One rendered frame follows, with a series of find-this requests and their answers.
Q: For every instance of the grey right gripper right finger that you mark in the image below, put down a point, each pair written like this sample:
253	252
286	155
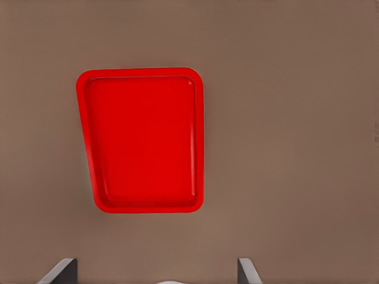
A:
248	272

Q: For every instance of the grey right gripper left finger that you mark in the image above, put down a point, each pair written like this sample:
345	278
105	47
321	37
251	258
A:
60	273

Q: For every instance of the red rectangular plastic tray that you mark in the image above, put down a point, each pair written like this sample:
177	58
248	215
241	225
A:
142	139

